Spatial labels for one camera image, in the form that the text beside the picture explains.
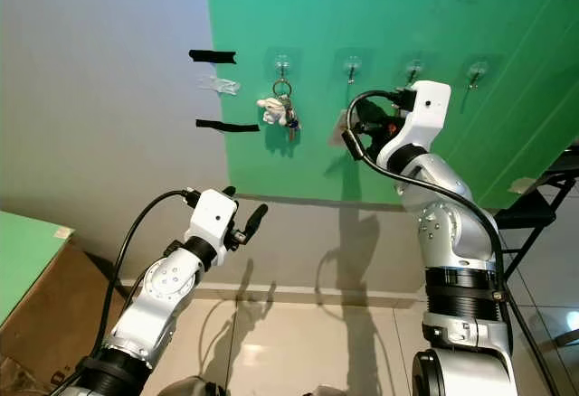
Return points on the short black tape strip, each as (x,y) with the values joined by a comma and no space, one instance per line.
(213,56)

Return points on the key bunch with white plush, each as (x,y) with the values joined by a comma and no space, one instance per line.
(271,107)

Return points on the clear tape piece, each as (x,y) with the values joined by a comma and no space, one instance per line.
(217,84)

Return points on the clear adhesive wall hook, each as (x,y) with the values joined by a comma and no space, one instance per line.
(414,69)
(282,63)
(351,66)
(475,72)

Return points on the crumpled white tape piece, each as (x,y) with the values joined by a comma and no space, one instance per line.
(522,183)

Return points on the green paper wall sheet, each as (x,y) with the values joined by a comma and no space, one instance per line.
(326,7)

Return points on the white card key tag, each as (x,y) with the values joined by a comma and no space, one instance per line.
(340,129)

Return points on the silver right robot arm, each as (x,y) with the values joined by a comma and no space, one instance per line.
(452,224)

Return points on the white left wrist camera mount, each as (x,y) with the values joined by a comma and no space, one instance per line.
(215,215)

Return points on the long black tape strip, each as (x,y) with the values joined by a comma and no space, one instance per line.
(226,126)

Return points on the green topped cardboard box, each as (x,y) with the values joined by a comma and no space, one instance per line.
(23,260)

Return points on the black metal rack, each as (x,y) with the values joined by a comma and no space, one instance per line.
(543,183)

